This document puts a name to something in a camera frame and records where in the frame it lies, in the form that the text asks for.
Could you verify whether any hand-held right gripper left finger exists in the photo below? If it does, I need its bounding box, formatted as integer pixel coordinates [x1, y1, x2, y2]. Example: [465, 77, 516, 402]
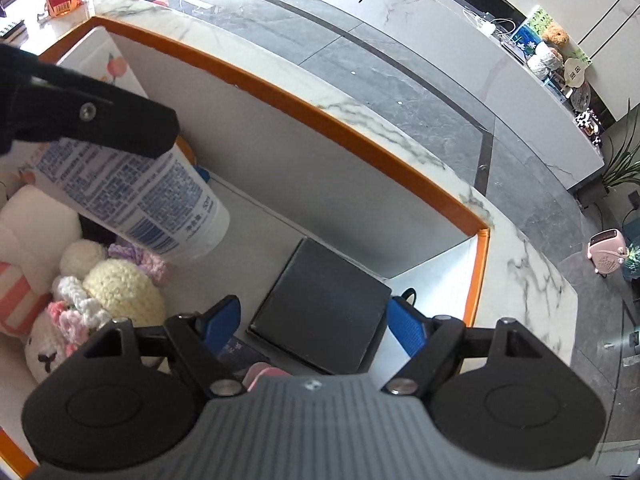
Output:
[85, 295, 245, 397]

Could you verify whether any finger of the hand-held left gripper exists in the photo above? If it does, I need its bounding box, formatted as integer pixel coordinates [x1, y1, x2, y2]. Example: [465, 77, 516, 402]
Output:
[0, 42, 181, 159]

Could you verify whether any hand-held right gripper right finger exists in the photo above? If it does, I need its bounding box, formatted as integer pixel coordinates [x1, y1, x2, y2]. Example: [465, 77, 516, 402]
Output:
[379, 296, 547, 397]

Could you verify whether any black box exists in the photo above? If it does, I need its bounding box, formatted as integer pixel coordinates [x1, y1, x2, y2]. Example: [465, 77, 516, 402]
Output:
[246, 236, 394, 377]

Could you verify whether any white lotion tube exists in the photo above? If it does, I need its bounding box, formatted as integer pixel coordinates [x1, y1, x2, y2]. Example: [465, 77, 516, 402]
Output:
[20, 25, 232, 264]

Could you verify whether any white box with orange rim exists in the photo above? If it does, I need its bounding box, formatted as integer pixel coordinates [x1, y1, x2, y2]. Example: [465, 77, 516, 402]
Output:
[0, 15, 493, 466]

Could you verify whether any dark small card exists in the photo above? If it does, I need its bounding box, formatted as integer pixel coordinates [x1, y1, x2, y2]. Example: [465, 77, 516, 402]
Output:
[215, 337, 273, 378]

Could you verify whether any pink wallet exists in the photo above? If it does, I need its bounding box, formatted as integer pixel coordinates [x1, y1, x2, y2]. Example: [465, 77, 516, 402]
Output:
[242, 362, 297, 395]

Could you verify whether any purple crochet flower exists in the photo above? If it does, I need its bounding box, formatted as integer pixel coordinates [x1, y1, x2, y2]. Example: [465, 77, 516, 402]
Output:
[107, 241, 172, 287]

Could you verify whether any crochet flower bouquet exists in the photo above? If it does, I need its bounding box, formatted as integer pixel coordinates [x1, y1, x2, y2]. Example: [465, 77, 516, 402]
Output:
[50, 259, 167, 348]

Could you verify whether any white pink plush toy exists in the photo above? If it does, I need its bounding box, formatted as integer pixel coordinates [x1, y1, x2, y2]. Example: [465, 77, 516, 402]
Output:
[0, 184, 85, 337]

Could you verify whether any cream crochet ball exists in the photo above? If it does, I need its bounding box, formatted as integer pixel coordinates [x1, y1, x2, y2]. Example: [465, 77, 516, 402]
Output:
[60, 239, 108, 278]

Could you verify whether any white crochet lamb doll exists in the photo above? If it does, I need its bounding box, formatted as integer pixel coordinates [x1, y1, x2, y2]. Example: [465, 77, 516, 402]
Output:
[24, 310, 101, 385]

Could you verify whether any pink heater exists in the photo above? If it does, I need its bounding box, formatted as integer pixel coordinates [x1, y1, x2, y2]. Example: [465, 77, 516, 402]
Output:
[586, 229, 629, 275]

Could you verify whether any small potted plant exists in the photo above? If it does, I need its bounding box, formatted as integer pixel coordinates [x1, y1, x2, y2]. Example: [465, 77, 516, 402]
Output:
[622, 242, 640, 281]

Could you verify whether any white TV cabinet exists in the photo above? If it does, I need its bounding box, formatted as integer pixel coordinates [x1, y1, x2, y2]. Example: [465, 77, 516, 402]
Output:
[345, 0, 606, 193]

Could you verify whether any green potted plant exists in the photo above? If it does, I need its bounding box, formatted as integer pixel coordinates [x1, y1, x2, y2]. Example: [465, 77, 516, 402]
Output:
[602, 100, 640, 206]

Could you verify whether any cow print item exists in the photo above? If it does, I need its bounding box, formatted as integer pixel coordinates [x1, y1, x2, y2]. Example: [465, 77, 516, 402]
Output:
[572, 110, 607, 147]

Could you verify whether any white crochet pot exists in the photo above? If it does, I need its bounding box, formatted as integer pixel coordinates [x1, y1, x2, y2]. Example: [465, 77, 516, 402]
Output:
[527, 42, 565, 81]

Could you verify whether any white round sign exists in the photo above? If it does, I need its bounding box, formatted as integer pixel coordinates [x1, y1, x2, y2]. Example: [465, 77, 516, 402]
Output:
[562, 55, 592, 88]

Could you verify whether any blue box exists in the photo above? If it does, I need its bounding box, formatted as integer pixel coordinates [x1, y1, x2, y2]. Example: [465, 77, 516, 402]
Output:
[512, 25, 540, 53]

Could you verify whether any brown teddy bear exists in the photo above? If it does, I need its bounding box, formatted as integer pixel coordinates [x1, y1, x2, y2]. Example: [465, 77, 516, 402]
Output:
[542, 24, 571, 48]

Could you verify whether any green white card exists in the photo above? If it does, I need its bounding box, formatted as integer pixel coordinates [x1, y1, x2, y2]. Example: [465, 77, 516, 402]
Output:
[522, 6, 553, 36]

